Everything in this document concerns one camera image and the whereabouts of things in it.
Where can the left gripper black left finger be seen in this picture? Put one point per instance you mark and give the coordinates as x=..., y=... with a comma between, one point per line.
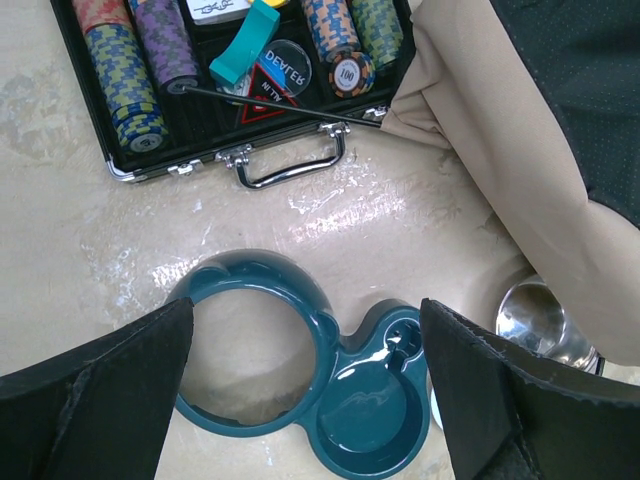
x=100, y=410

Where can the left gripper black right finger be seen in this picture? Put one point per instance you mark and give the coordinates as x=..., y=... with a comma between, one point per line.
x=510, y=414

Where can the beige and black pet tent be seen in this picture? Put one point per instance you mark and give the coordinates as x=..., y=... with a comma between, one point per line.
x=540, y=101

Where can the black tent pole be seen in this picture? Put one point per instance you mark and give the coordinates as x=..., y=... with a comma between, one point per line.
x=281, y=106

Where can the stainless steel pet bowl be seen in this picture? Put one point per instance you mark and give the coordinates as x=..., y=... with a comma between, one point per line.
x=530, y=316

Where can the teal double pet bowl stand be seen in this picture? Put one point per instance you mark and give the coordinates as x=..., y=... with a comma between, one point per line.
x=366, y=410

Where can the green yellow chip stack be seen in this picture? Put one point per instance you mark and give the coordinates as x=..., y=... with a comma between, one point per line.
x=133, y=106

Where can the purple chip stack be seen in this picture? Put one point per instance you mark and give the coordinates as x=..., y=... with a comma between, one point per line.
x=167, y=44

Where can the black poker chip case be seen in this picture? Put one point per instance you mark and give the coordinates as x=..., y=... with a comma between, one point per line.
x=262, y=145

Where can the clear dealer button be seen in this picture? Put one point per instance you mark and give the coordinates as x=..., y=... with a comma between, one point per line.
x=288, y=64

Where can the red chip stack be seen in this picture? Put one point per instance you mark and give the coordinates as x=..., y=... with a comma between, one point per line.
x=94, y=13

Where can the green chip stack right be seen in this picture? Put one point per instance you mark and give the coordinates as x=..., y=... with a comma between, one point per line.
x=379, y=30

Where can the white playing card deck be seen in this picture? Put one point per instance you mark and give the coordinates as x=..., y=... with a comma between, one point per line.
x=207, y=12

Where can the teal card cutter block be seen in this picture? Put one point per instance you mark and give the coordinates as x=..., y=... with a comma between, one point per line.
x=256, y=31

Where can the yellow round chip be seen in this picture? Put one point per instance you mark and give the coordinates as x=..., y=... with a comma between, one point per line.
x=276, y=4

